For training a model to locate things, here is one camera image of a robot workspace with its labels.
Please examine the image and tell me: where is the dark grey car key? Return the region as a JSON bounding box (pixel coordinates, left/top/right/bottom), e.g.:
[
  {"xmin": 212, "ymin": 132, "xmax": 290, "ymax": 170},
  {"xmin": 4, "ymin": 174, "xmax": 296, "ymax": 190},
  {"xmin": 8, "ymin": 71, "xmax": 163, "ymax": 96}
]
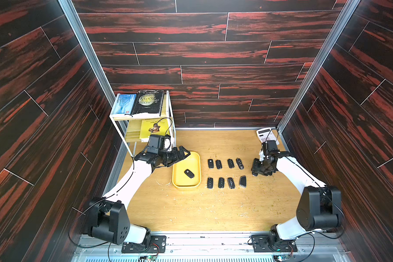
[{"xmin": 239, "ymin": 176, "xmax": 247, "ymax": 188}]

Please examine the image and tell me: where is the silver-edged car key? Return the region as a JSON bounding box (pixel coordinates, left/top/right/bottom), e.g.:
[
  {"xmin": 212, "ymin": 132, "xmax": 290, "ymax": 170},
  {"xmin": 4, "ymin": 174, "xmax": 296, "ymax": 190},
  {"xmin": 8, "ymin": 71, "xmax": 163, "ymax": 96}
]
[{"xmin": 227, "ymin": 178, "xmax": 236, "ymax": 190}]

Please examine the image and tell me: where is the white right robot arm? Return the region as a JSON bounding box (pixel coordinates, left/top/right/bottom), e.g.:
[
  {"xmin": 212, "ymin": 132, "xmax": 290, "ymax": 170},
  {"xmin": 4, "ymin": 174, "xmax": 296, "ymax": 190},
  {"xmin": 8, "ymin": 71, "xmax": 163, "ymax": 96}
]
[{"xmin": 251, "ymin": 140, "xmax": 345, "ymax": 241}]

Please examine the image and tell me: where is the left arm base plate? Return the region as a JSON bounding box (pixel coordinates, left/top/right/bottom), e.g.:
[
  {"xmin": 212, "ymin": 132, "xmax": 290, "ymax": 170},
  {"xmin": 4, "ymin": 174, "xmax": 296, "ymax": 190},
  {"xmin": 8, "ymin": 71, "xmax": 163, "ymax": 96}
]
[{"xmin": 121, "ymin": 235, "xmax": 167, "ymax": 254}]

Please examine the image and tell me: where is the blue book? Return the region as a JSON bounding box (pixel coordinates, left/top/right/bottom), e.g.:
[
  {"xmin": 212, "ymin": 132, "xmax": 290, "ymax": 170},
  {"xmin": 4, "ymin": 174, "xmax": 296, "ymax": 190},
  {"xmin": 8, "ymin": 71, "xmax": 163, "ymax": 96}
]
[{"xmin": 112, "ymin": 94, "xmax": 136, "ymax": 116}]

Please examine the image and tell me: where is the yellow book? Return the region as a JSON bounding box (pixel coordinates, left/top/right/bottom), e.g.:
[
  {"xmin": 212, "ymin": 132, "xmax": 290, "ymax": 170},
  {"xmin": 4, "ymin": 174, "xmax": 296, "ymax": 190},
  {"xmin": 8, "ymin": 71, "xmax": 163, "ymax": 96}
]
[{"xmin": 125, "ymin": 118, "xmax": 171, "ymax": 143}]

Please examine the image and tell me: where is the black book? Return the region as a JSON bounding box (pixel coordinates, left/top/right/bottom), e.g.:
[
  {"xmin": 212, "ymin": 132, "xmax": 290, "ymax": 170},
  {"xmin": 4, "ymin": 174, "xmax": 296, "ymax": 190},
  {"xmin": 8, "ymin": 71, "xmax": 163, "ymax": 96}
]
[{"xmin": 131, "ymin": 90, "xmax": 164, "ymax": 117}]

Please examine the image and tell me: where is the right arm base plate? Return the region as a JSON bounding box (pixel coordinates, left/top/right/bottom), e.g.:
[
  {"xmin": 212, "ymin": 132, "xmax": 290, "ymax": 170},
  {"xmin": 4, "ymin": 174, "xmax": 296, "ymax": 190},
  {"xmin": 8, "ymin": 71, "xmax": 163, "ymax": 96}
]
[{"xmin": 247, "ymin": 235, "xmax": 298, "ymax": 253}]

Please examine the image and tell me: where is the white calculator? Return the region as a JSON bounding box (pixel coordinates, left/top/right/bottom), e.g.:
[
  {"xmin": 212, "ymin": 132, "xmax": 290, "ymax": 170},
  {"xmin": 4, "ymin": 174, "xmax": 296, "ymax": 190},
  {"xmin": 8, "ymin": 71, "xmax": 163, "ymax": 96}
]
[{"xmin": 256, "ymin": 128, "xmax": 277, "ymax": 143}]

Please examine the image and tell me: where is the white wire shelf rack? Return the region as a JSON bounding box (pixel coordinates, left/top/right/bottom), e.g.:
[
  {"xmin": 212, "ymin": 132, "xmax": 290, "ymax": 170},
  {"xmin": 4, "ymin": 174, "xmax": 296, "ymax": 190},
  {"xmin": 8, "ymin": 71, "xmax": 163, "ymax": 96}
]
[{"xmin": 110, "ymin": 91, "xmax": 176, "ymax": 157}]

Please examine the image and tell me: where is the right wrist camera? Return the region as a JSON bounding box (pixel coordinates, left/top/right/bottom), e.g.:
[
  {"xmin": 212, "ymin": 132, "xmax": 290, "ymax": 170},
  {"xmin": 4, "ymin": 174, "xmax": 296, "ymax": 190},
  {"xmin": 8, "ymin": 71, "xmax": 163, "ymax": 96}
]
[{"xmin": 259, "ymin": 146, "xmax": 269, "ymax": 162}]

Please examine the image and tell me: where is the aluminium corner post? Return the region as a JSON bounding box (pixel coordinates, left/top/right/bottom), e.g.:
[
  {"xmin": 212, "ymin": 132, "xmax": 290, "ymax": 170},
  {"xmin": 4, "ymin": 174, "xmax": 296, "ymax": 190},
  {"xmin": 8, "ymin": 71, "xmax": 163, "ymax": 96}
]
[
  {"xmin": 58, "ymin": 0, "xmax": 116, "ymax": 106},
  {"xmin": 277, "ymin": 0, "xmax": 360, "ymax": 135}
]

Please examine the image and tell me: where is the yellow storage box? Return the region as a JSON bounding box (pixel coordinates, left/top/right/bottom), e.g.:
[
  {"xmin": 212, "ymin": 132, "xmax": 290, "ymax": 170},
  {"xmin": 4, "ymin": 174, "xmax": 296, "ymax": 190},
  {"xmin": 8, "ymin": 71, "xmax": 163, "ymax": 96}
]
[{"xmin": 172, "ymin": 151, "xmax": 202, "ymax": 191}]

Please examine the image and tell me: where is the black VW car key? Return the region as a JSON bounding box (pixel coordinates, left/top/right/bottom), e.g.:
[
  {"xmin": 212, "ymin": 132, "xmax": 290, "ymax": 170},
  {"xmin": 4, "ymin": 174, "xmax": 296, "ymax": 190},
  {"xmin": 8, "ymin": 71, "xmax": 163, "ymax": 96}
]
[{"xmin": 184, "ymin": 169, "xmax": 195, "ymax": 179}]

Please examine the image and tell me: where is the black silver Porsche key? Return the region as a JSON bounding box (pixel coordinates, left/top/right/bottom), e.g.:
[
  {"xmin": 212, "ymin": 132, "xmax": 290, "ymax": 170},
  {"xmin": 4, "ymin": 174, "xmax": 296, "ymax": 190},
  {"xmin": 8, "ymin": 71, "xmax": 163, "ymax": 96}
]
[{"xmin": 236, "ymin": 158, "xmax": 244, "ymax": 170}]

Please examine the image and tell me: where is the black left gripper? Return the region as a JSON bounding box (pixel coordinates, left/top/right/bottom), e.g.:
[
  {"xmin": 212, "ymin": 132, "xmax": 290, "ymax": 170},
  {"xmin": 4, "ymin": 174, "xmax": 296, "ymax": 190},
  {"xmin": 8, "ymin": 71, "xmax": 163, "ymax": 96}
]
[{"xmin": 157, "ymin": 146, "xmax": 190, "ymax": 167}]

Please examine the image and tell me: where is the aluminium left corner post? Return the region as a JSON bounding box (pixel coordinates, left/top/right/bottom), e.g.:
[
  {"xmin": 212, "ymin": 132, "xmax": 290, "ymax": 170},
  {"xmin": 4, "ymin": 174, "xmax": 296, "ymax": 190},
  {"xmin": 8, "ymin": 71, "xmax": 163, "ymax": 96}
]
[{"xmin": 58, "ymin": 0, "xmax": 116, "ymax": 106}]

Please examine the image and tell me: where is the black three-button car key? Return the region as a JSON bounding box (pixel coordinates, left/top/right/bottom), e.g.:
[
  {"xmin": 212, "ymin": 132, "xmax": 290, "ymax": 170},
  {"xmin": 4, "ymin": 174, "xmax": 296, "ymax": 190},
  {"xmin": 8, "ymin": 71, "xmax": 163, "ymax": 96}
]
[{"xmin": 218, "ymin": 178, "xmax": 225, "ymax": 188}]

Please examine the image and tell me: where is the aluminium right corner post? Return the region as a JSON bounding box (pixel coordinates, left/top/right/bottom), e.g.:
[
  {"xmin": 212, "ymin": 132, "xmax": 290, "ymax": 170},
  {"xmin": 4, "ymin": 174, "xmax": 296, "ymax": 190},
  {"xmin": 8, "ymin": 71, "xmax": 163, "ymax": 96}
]
[{"xmin": 277, "ymin": 0, "xmax": 360, "ymax": 135}]

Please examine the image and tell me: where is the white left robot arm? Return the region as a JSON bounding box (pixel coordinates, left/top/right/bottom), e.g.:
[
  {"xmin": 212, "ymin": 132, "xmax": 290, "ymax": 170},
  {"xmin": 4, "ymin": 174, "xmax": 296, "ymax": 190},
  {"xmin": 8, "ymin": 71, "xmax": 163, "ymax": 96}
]
[{"xmin": 85, "ymin": 135, "xmax": 191, "ymax": 249}]

